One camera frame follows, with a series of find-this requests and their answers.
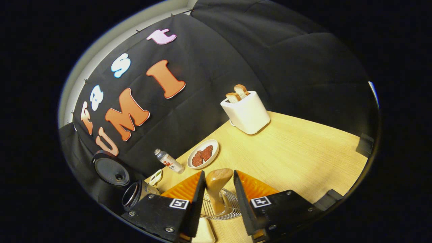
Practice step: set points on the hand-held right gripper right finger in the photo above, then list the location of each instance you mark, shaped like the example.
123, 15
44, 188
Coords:
242, 202

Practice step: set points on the black and white rice cooker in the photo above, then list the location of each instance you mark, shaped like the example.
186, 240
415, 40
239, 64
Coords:
111, 170

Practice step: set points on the red meat slice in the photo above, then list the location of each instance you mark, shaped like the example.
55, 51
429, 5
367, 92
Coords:
197, 159
207, 153

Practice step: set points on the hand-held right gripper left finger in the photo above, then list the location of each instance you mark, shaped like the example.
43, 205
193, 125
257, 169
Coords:
198, 202

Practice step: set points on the white toaster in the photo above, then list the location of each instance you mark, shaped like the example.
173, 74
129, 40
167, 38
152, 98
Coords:
248, 114

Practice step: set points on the black backdrop cloth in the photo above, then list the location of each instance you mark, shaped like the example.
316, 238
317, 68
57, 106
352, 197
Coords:
270, 50

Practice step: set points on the small green and white dish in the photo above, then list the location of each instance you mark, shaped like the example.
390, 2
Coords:
156, 177

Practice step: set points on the toasted bread slice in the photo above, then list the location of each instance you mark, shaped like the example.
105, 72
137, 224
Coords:
241, 90
233, 97

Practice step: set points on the small clear plastic bottle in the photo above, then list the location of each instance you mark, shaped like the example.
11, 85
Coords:
170, 162

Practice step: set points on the wooden spoon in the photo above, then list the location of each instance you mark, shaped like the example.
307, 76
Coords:
217, 185

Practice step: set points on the white round plate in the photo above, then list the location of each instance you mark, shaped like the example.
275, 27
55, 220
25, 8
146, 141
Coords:
214, 146

